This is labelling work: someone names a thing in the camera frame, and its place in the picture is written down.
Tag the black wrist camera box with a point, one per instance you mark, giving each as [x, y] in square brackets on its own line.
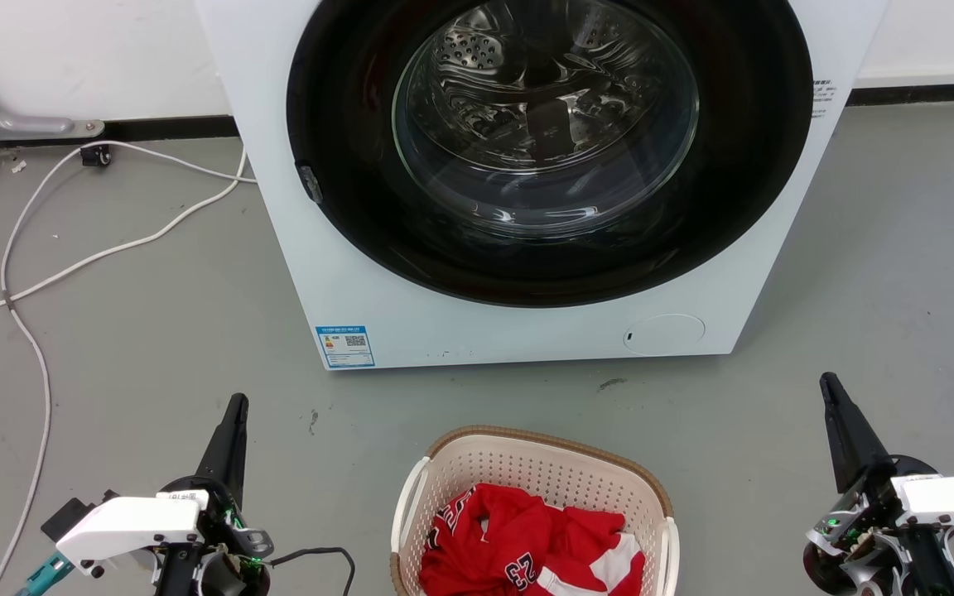
[63, 518]

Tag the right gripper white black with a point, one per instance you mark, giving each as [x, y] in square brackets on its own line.
[941, 501]

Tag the round white filter cover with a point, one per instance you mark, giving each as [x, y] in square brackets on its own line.
[664, 334]

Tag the blue energy label sticker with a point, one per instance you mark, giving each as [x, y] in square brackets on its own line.
[345, 347]

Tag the white front-load washing machine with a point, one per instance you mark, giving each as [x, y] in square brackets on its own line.
[278, 248]

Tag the small printed text label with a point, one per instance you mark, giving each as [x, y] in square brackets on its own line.
[822, 98]

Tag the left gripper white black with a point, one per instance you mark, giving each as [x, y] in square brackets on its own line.
[133, 523]

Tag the cream plastic laundry basket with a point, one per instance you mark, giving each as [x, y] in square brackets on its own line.
[543, 465]

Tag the black round washer door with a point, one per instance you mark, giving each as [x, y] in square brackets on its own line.
[344, 124]

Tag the teal connector piece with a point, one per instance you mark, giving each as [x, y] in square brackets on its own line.
[45, 574]

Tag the grey wall pipe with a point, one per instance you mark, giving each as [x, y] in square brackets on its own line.
[5, 123]

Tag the grey door latch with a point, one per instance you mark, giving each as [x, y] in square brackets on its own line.
[310, 183]

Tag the red and white jersey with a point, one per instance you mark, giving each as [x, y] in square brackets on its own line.
[510, 530]

